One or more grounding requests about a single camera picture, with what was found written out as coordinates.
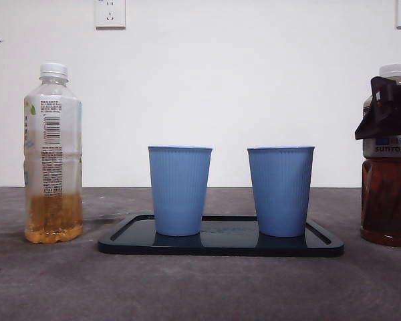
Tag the dark blue rectangular tray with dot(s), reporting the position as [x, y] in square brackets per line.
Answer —
[220, 249]

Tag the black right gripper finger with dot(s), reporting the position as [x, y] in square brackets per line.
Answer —
[391, 113]

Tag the blue ribbed cup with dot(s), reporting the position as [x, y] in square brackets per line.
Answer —
[179, 194]
[280, 194]

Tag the clear bottle with yellow drink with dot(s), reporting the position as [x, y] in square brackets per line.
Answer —
[53, 214]

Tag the Suntory oolong tea bottle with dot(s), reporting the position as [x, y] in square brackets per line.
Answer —
[387, 207]

